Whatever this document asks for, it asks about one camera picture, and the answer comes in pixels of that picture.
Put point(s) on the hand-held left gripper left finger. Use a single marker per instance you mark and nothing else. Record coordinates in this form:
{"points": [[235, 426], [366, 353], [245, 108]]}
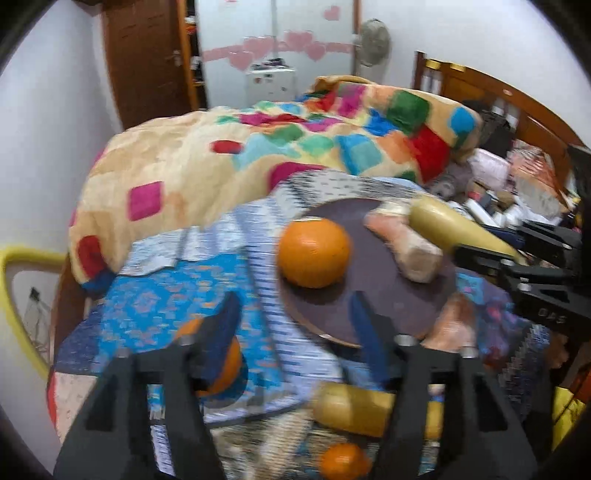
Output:
{"points": [[220, 341]]}

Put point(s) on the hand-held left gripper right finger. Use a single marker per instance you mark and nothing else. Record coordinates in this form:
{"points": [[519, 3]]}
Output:
{"points": [[369, 341]]}

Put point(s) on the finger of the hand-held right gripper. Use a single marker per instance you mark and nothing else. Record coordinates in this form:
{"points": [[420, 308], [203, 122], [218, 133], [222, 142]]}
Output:
{"points": [[549, 235], [503, 263]]}

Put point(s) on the brown round plate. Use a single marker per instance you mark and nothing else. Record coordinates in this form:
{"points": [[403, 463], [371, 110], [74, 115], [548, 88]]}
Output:
{"points": [[374, 286]]}

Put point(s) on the yellow banana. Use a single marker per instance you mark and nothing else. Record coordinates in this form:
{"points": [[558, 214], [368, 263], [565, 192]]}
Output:
{"points": [[353, 408], [450, 226]]}

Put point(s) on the blue patterned bed sheet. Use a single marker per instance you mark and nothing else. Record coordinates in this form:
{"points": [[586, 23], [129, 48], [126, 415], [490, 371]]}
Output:
{"points": [[194, 300]]}

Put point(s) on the pile of clutter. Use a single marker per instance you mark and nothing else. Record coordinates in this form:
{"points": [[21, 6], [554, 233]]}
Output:
{"points": [[512, 180]]}

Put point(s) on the pink peach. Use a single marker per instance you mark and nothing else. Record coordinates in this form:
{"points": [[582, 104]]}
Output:
{"points": [[450, 325]]}

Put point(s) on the beige bread-like toy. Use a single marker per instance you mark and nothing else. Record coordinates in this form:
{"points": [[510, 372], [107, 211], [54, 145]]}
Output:
{"points": [[406, 244]]}

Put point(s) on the large orange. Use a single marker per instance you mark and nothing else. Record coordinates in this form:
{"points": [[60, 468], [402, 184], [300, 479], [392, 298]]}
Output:
{"points": [[314, 253]]}

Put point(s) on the yellow cloth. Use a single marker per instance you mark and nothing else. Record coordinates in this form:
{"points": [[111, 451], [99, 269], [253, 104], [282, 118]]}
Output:
{"points": [[569, 415]]}

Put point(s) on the small orange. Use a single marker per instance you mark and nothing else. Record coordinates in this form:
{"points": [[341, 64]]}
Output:
{"points": [[344, 461]]}

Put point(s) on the wooden bed headboard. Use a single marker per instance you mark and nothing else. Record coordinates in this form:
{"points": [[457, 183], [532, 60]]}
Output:
{"points": [[498, 92]]}

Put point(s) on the colourful checked blanket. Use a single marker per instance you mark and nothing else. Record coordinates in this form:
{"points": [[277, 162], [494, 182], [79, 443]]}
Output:
{"points": [[258, 147]]}

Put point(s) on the standing fan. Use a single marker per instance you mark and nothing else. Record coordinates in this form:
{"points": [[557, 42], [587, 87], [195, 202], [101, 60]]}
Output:
{"points": [[371, 44]]}

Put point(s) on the white cabinet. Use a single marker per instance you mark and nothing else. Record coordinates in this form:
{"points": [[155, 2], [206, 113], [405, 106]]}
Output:
{"points": [[271, 85]]}

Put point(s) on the brown wooden door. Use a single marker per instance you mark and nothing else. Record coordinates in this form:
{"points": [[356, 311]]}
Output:
{"points": [[143, 60]]}

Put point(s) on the yellow plastic frame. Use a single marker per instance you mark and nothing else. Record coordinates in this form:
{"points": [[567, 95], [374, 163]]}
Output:
{"points": [[14, 286]]}

